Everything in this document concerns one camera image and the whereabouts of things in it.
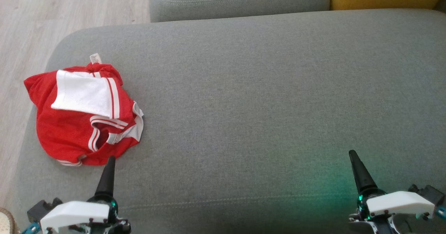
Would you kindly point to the red basketball jersey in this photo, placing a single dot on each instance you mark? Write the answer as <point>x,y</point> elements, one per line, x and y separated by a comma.
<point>66,129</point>

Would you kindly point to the beige woven laundry basket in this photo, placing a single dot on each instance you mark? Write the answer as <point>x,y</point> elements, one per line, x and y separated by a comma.
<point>5,221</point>

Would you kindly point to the small grey sofa cushion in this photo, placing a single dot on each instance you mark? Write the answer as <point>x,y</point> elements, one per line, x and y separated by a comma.
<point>237,0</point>

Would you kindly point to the large grey sofa seat cushion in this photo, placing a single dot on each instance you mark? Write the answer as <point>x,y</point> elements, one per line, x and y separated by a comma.
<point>251,98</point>

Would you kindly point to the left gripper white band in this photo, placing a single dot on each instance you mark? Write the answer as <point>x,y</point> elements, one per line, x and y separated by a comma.
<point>76,213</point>

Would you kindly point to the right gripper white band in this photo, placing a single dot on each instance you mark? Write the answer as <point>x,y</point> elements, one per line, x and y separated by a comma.
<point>397,202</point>

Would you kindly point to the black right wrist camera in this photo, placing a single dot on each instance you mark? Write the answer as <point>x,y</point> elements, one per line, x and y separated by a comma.
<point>430,192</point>

